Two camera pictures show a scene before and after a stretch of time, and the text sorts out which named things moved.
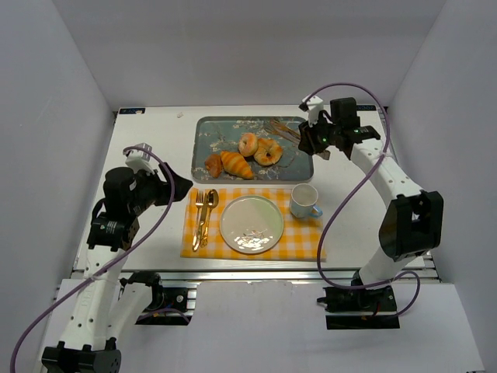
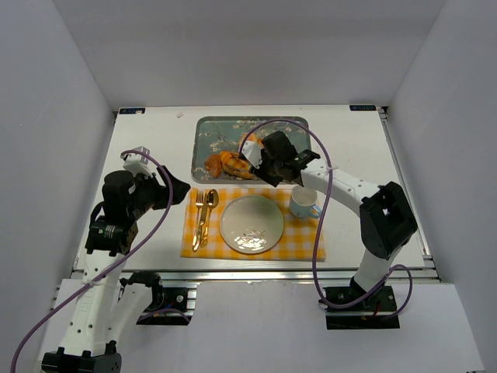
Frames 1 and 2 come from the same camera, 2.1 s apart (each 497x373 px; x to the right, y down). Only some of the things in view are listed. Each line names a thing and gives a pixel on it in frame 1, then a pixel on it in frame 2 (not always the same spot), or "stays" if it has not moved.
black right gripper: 311,137 to 269,165
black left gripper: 163,186 stays
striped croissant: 235,164 stays
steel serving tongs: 281,129 to 252,175
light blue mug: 304,201 stays
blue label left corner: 131,110 stays
